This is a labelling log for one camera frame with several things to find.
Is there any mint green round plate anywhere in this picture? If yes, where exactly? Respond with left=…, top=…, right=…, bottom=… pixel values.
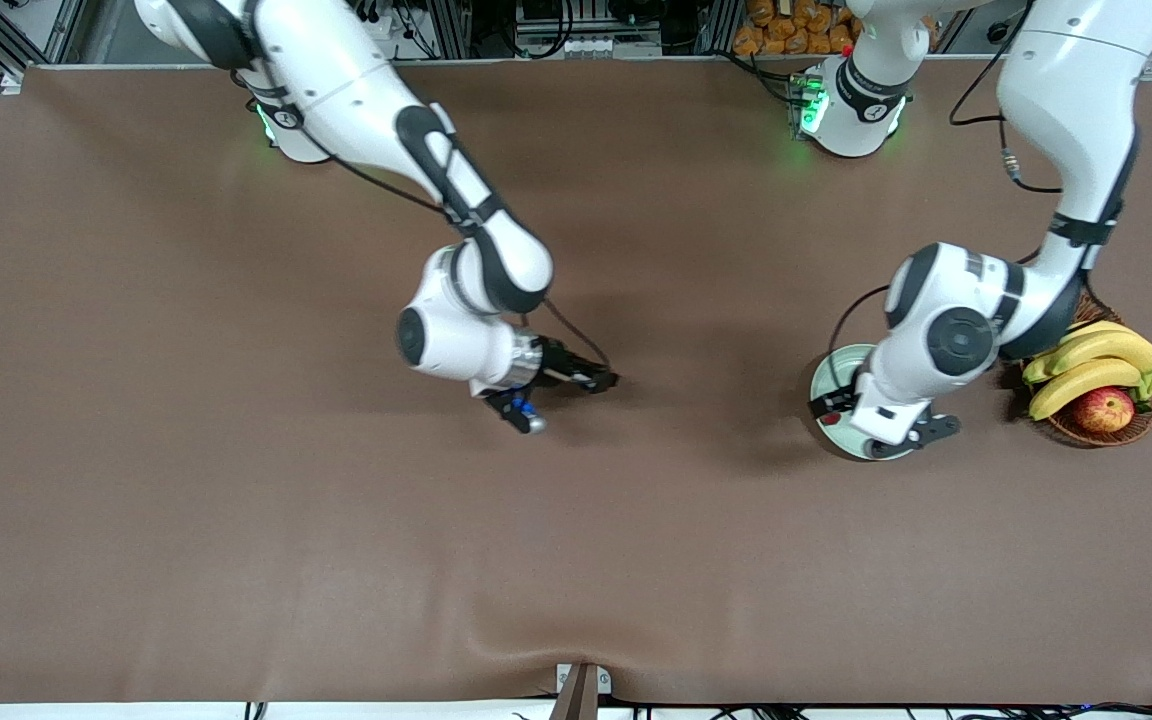
left=811, top=344, right=922, bottom=462

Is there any large yellow banana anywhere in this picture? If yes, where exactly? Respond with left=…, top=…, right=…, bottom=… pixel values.
left=1049, top=330, right=1152, bottom=377
left=1028, top=358, right=1144, bottom=422

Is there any red apple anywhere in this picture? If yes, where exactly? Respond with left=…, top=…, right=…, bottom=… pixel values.
left=1073, top=387, right=1136, bottom=434

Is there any small yellow banana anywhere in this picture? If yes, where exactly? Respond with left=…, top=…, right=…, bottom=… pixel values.
left=1066, top=320, right=1134, bottom=346

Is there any brown wicker basket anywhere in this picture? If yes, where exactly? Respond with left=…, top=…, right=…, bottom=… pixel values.
left=1026, top=295, right=1152, bottom=448

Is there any white terminal strip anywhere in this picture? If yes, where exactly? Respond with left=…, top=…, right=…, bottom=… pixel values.
left=561, top=36, right=664, bottom=59

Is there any orange bread rolls pile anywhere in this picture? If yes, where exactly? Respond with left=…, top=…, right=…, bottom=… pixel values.
left=733, top=0, right=862, bottom=57

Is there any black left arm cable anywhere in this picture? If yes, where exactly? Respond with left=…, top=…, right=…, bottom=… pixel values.
left=826, top=40, right=1065, bottom=396

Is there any metal table edge bracket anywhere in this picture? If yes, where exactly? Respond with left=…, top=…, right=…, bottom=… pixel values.
left=555, top=662, right=613, bottom=720

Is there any aluminium frame post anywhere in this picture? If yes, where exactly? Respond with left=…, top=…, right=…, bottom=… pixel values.
left=701, top=0, right=743, bottom=56
left=431, top=0, right=473, bottom=59

